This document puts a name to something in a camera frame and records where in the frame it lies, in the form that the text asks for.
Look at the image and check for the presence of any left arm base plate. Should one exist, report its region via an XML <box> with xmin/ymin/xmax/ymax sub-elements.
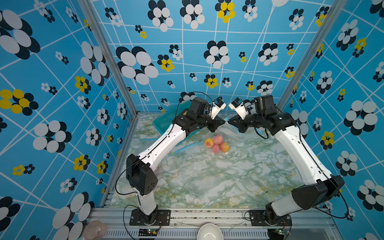
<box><xmin>129</xmin><ymin>209</ymin><xmax>171</xmax><ymax>226</ymax></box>

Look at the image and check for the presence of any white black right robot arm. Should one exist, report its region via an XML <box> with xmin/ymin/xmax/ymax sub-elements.
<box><xmin>228</xmin><ymin>113</ymin><xmax>345</xmax><ymax>225</ymax></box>

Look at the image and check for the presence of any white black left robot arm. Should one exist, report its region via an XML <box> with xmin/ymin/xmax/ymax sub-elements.
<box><xmin>125</xmin><ymin>104</ymin><xmax>226</xmax><ymax>219</ymax></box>

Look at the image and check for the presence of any white bowl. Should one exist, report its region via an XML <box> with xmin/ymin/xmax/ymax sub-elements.
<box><xmin>197</xmin><ymin>223</ymin><xmax>224</xmax><ymax>240</ymax></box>

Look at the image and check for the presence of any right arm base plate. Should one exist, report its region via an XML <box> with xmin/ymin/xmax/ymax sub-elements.
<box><xmin>248</xmin><ymin>210</ymin><xmax>292</xmax><ymax>227</ymax></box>

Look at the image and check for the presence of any yellow round peach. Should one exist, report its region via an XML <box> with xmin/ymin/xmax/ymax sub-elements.
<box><xmin>204</xmin><ymin>138</ymin><xmax>215</xmax><ymax>148</ymax></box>

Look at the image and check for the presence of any pink lumpy object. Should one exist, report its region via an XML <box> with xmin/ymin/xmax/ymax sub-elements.
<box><xmin>83</xmin><ymin>221</ymin><xmax>107</xmax><ymax>240</ymax></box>

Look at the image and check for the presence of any teal plastic mesh basket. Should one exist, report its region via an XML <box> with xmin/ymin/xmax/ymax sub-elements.
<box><xmin>153</xmin><ymin>102</ymin><xmax>191</xmax><ymax>135</ymax></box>

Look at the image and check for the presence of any aluminium front rail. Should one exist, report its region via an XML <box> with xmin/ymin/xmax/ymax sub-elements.
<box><xmin>89</xmin><ymin>207</ymin><xmax>342</xmax><ymax>240</ymax></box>

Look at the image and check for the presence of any clear zip bag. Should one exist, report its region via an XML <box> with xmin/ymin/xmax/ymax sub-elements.
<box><xmin>198</xmin><ymin>123</ymin><xmax>264</xmax><ymax>156</ymax></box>
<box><xmin>170</xmin><ymin>142</ymin><xmax>200</xmax><ymax>155</ymax></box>

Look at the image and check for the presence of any pink fuzzy peach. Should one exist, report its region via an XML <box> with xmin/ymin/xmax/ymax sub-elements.
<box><xmin>213</xmin><ymin>135</ymin><xmax>224</xmax><ymax>145</ymax></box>

